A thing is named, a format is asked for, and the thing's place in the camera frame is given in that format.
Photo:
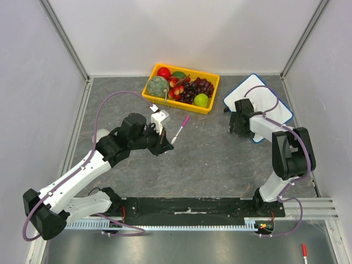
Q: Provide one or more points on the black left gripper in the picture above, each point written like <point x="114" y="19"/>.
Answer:
<point x="160" y="148"/>

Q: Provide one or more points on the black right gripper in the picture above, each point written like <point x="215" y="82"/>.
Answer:
<point x="238" y="124"/>

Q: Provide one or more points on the blue framed whiteboard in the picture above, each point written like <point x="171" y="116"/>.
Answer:
<point x="267" y="114"/>

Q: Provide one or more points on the purple capped whiteboard marker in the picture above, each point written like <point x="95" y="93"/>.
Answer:
<point x="180" y="129"/>

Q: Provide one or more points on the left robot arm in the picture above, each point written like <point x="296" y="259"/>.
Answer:
<point x="54" y="207"/>

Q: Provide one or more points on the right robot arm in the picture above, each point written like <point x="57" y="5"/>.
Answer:
<point x="292" y="156"/>

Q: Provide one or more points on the white whiteboard eraser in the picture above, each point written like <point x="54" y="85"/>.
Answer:
<point x="99" y="134"/>

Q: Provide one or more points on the green pear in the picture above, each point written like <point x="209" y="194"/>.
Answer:
<point x="201" y="100"/>

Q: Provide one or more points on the yellow plastic fruit tray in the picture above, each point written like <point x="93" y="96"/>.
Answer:
<point x="213" y="78"/>

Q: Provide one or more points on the dark purple grape bunch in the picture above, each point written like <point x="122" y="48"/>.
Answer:
<point x="198" y="86"/>

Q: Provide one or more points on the red cherries cluster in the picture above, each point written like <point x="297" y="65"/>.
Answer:
<point x="177" y="87"/>

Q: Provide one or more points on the green netted melon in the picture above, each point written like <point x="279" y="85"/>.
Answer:
<point x="158" y="86"/>

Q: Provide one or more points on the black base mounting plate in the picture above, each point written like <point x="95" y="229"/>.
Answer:
<point x="194" y="211"/>

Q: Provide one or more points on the green mango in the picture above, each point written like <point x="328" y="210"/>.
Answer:
<point x="178" y="74"/>

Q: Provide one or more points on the red apple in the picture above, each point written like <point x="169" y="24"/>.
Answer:
<point x="164" y="72"/>

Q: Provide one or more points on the red marker pen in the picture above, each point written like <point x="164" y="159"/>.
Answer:
<point x="304" y="253"/>

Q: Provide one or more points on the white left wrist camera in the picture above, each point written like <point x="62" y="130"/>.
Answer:
<point x="159" y="118"/>

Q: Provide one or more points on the light blue cable duct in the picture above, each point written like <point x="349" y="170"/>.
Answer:
<point x="96" y="223"/>

